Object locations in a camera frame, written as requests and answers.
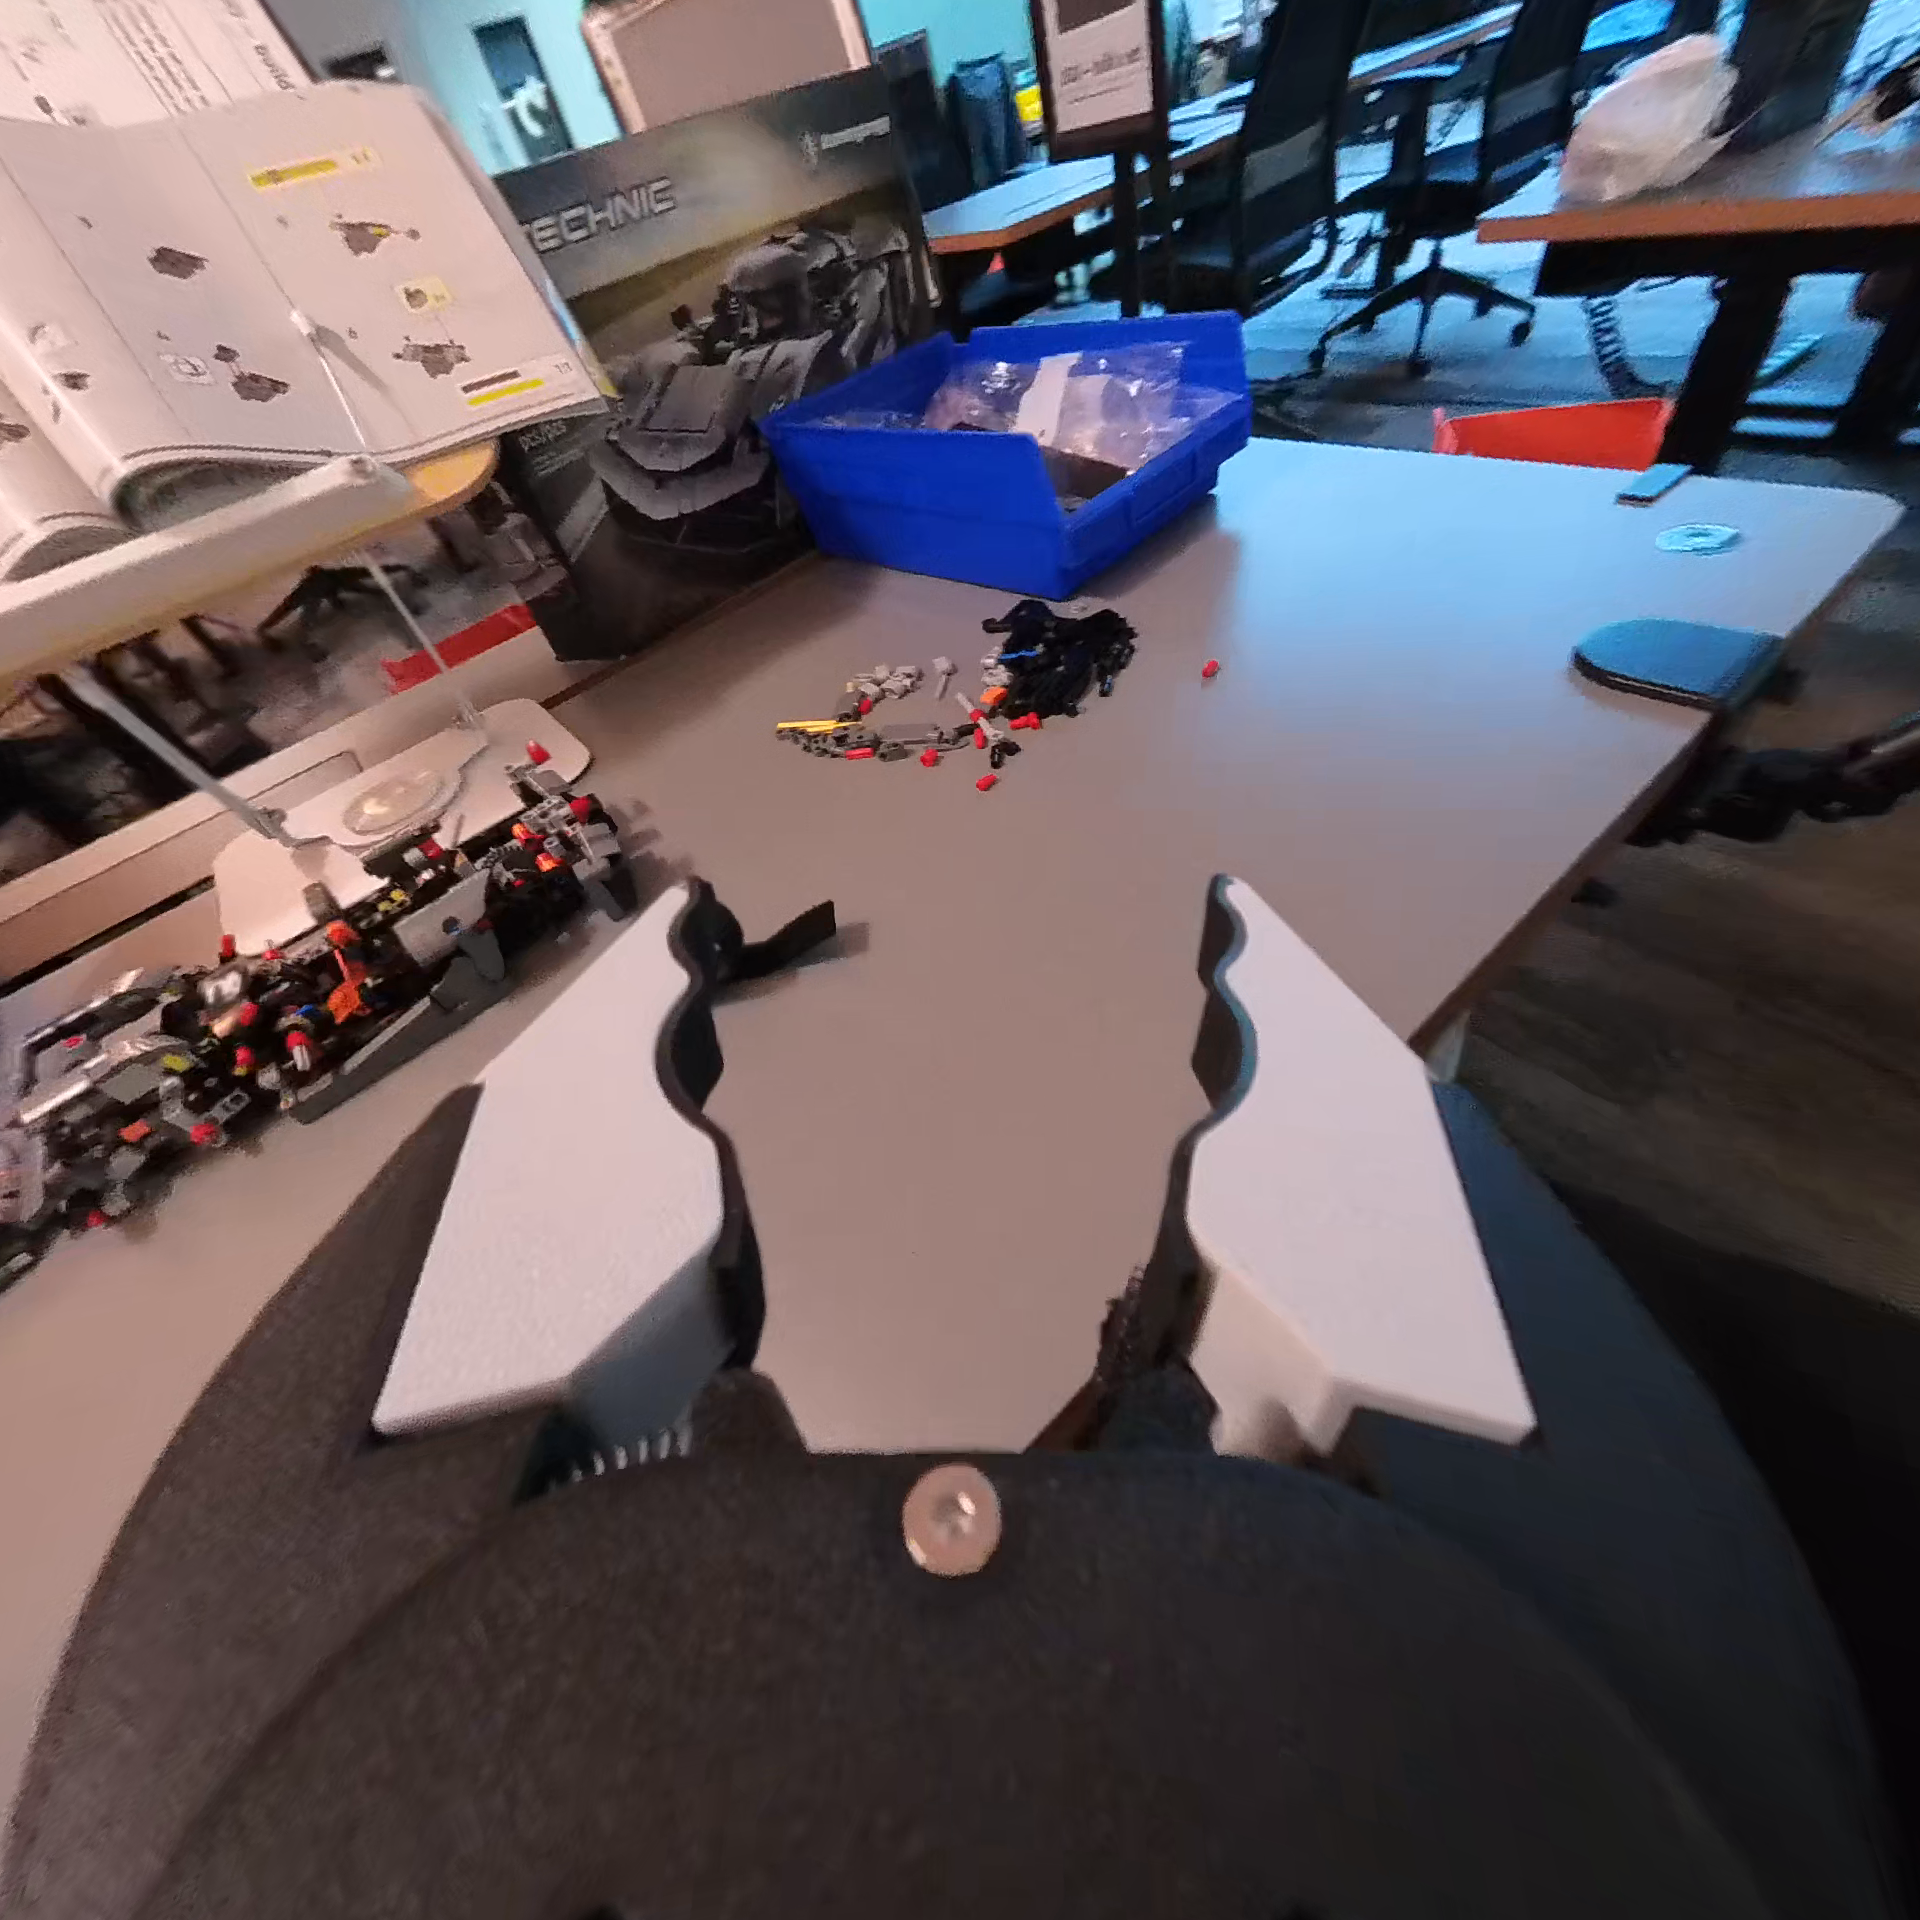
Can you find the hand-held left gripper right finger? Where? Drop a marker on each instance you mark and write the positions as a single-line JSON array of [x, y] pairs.
[[1348, 1231]]

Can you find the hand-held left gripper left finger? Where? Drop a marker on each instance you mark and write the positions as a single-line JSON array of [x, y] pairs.
[[570, 1231]]

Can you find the partly built lego vehicle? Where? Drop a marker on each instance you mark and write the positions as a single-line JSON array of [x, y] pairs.
[[434, 922]]

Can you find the pile of loose lego pieces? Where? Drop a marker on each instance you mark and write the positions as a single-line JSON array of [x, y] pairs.
[[1066, 645]]

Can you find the dark printed lego box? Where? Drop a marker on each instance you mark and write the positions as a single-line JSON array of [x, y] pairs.
[[704, 301]]

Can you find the lego instruction booklet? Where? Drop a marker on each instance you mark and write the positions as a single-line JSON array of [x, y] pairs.
[[300, 270]]

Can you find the white book stand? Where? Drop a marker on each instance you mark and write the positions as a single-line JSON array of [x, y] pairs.
[[494, 734]]

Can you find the red plastic bin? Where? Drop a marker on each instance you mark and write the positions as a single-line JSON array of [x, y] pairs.
[[450, 647]]

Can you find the black desk clamp pad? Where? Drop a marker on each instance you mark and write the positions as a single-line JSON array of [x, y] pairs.
[[1674, 664]]

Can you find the round desk grommet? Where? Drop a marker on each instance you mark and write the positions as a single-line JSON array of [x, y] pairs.
[[1694, 538]]

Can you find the blue plastic bin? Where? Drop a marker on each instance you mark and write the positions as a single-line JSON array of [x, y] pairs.
[[931, 495]]

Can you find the orange plastic bin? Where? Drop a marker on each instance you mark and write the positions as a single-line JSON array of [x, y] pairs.
[[1552, 435]]

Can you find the clear plastic parts bags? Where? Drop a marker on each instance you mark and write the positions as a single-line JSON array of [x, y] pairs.
[[1050, 390]]

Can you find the black mesh office chair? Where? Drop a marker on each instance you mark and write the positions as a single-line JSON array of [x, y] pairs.
[[1425, 285]]

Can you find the wood-edged office desk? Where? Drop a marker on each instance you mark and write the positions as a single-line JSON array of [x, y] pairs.
[[1050, 202], [1723, 212]]

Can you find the white plastic bag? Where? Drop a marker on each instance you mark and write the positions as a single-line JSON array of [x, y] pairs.
[[1651, 119]]

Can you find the grey framed panel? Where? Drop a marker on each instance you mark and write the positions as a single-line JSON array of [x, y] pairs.
[[721, 61]]

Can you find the sign on black pole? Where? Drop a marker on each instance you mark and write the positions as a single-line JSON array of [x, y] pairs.
[[1095, 61]]

